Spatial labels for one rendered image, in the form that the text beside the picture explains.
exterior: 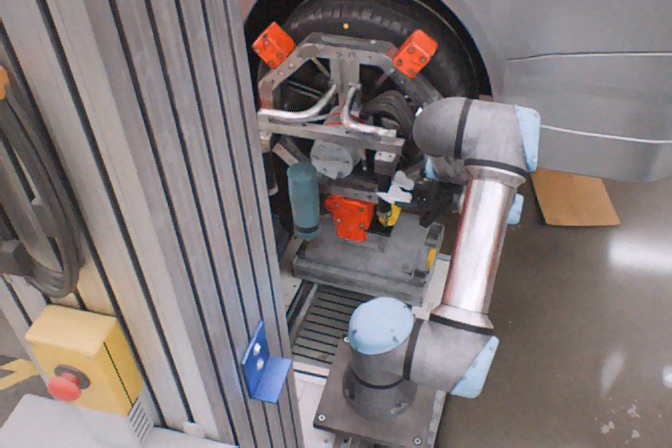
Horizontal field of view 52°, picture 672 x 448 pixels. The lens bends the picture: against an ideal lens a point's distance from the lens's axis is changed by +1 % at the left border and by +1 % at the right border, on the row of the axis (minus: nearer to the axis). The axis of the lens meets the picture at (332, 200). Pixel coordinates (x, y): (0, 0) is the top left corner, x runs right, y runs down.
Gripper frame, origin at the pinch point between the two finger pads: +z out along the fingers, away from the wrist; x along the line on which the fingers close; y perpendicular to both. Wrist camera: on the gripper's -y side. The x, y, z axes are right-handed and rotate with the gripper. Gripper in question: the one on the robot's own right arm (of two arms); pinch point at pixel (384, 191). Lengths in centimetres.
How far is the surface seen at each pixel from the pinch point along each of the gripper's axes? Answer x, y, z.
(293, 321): -4, -75, 34
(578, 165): -30, -5, -48
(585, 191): -112, -82, -60
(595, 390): -13, -83, -69
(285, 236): -21, -49, 41
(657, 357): -32, -83, -88
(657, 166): -31, -1, -68
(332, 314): -13, -77, 23
